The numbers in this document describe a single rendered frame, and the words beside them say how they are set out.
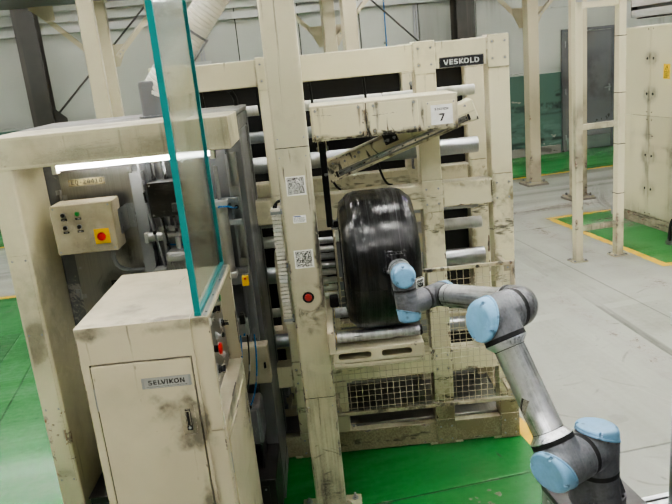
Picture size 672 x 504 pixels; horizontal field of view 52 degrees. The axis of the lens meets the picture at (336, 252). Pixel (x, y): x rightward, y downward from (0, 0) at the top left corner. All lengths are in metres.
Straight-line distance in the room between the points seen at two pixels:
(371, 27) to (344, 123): 9.09
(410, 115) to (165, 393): 1.48
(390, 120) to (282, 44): 0.58
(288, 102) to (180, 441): 1.25
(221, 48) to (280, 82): 8.98
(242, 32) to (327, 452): 9.24
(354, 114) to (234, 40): 8.78
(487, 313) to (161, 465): 1.11
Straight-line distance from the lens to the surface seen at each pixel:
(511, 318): 1.92
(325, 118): 2.88
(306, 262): 2.72
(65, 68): 11.71
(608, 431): 2.02
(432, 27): 12.24
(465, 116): 3.09
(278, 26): 2.62
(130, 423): 2.27
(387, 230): 2.56
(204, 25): 2.94
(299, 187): 2.65
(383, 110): 2.90
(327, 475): 3.12
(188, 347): 2.13
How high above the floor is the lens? 1.95
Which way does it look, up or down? 15 degrees down
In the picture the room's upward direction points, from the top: 6 degrees counter-clockwise
